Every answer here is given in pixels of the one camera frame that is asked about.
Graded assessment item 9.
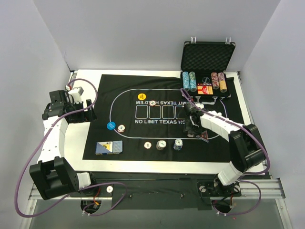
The blue playing card deck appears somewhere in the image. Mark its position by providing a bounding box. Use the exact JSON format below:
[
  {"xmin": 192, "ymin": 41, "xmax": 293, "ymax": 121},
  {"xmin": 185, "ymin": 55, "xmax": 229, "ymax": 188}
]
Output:
[{"xmin": 95, "ymin": 140, "xmax": 123, "ymax": 155}]

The blue round button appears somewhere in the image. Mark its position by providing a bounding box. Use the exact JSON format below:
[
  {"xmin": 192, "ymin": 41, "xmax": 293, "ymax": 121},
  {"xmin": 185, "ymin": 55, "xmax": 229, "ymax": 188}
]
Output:
[{"xmin": 106, "ymin": 122, "xmax": 116, "ymax": 130}]

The red orange card deck box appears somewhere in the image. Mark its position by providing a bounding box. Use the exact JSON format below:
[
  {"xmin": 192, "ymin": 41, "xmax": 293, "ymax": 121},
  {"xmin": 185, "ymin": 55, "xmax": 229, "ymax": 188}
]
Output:
[{"xmin": 197, "ymin": 85, "xmax": 213, "ymax": 95}]

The red triangular dealer marker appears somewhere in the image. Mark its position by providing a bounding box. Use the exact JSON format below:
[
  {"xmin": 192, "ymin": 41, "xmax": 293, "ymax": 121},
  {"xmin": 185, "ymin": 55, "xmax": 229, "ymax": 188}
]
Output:
[{"xmin": 200, "ymin": 131, "xmax": 209, "ymax": 143}]

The tan chip row in case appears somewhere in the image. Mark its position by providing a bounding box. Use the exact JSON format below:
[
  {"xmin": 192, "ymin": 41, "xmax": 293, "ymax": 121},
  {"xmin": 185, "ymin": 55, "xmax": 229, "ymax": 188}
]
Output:
[{"xmin": 217, "ymin": 73, "xmax": 227, "ymax": 93}]

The red white single chip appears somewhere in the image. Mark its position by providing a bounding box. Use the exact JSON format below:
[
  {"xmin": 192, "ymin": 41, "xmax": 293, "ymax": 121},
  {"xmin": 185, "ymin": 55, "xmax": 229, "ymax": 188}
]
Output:
[{"xmin": 117, "ymin": 125, "xmax": 126, "ymax": 133}]

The red chip row in case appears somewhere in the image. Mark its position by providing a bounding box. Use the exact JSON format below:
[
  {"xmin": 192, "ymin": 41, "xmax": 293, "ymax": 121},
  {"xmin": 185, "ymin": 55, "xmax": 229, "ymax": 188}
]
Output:
[{"xmin": 211, "ymin": 72, "xmax": 220, "ymax": 90}]

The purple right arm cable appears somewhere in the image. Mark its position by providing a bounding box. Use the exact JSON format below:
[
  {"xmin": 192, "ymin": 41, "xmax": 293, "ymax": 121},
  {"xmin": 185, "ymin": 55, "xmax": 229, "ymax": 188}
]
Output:
[{"xmin": 180, "ymin": 87, "xmax": 271, "ymax": 217}]

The blue chip row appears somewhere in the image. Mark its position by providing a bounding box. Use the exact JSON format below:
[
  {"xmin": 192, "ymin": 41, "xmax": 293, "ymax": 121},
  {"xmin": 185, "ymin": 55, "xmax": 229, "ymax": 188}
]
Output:
[
  {"xmin": 189, "ymin": 72, "xmax": 197, "ymax": 92},
  {"xmin": 182, "ymin": 72, "xmax": 190, "ymax": 92}
]

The red white chip stack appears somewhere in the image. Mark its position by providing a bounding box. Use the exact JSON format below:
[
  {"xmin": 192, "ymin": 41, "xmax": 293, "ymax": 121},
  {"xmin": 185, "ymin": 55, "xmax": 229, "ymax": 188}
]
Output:
[{"xmin": 144, "ymin": 142, "xmax": 152, "ymax": 149}]

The blue chip row right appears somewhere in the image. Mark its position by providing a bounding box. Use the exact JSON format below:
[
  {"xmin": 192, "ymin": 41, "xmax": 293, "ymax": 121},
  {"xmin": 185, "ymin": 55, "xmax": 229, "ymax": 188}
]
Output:
[{"xmin": 189, "ymin": 72, "xmax": 197, "ymax": 92}]

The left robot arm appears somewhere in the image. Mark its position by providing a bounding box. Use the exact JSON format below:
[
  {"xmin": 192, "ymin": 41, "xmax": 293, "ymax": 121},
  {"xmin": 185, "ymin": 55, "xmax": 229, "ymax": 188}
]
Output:
[{"xmin": 29, "ymin": 87, "xmax": 98, "ymax": 200}]

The blue chip row left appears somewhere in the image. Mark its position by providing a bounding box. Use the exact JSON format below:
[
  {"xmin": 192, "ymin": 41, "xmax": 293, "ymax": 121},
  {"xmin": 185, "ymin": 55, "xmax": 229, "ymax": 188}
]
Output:
[{"xmin": 182, "ymin": 72, "xmax": 190, "ymax": 92}]

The clear round button in case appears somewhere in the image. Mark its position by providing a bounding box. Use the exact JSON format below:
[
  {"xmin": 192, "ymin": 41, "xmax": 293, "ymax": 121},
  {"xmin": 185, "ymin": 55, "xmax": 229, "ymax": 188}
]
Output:
[{"xmin": 202, "ymin": 77, "xmax": 210, "ymax": 83}]

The black poker table mat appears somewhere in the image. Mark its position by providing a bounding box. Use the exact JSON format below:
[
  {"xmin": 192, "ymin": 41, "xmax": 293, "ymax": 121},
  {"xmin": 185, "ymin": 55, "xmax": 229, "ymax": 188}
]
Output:
[{"xmin": 83, "ymin": 75, "xmax": 230, "ymax": 162}]

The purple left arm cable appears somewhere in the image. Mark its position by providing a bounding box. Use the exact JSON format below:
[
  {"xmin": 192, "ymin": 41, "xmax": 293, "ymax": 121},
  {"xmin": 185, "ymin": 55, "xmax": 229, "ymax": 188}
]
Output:
[{"xmin": 15, "ymin": 78, "xmax": 128, "ymax": 218}]

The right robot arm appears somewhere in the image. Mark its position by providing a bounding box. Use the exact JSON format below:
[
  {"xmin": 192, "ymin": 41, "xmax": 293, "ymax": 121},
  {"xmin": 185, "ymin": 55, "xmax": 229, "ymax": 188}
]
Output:
[{"xmin": 183, "ymin": 103, "xmax": 267, "ymax": 195}]

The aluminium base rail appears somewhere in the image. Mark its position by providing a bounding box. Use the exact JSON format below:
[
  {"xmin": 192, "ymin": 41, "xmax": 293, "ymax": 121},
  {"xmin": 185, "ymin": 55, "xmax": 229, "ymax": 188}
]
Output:
[{"xmin": 29, "ymin": 179, "xmax": 285, "ymax": 200}]

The blue white chip stack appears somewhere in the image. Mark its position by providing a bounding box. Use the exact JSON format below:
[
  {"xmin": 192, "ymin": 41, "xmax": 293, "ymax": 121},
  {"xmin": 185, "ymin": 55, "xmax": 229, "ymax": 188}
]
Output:
[{"xmin": 173, "ymin": 139, "xmax": 183, "ymax": 151}]

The black poker chip case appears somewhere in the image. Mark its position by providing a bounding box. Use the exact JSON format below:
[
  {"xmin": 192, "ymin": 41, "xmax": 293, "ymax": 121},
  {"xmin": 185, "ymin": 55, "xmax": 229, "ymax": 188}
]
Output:
[{"xmin": 180, "ymin": 36, "xmax": 236, "ymax": 102}]

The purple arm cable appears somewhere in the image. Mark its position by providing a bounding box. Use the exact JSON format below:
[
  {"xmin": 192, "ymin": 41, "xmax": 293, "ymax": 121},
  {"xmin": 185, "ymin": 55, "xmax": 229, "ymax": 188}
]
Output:
[
  {"xmin": 180, "ymin": 87, "xmax": 271, "ymax": 217},
  {"xmin": 15, "ymin": 78, "xmax": 128, "ymax": 218}
]

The grey white chip stack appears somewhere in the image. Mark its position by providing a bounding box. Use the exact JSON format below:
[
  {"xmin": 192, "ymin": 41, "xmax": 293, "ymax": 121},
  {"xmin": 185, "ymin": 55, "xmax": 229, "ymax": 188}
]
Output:
[{"xmin": 156, "ymin": 140, "xmax": 167, "ymax": 150}]

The yellow dealer button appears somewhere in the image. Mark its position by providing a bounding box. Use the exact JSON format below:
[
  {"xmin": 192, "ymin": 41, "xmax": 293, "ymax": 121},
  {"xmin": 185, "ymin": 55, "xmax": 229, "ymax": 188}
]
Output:
[{"xmin": 137, "ymin": 93, "xmax": 146, "ymax": 101}]

